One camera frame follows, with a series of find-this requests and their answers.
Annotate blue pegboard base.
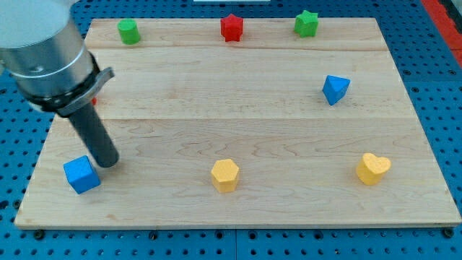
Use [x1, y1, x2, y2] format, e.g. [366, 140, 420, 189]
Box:
[1, 0, 461, 259]

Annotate wooden board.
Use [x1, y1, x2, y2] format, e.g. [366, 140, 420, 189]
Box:
[15, 18, 461, 230]

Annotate yellow heart block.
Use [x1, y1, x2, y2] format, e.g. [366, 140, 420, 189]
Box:
[356, 153, 392, 186]

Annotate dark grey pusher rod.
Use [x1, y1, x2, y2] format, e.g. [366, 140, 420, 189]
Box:
[69, 103, 119, 168]

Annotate blue cube block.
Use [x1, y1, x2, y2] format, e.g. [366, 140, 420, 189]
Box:
[63, 155, 101, 194]

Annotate green star block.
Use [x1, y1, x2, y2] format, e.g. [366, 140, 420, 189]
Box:
[294, 10, 318, 38]

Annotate green cylinder block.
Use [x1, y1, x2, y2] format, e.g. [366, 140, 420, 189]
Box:
[117, 18, 141, 45]

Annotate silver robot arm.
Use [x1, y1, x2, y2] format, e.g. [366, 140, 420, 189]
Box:
[1, 0, 114, 117]

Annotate yellow hexagon block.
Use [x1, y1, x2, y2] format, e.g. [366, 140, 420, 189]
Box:
[211, 159, 240, 193]

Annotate blue triangle block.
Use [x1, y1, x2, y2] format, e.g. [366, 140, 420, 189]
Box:
[322, 75, 351, 105]

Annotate red star block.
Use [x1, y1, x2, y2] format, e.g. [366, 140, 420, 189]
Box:
[220, 14, 244, 42]

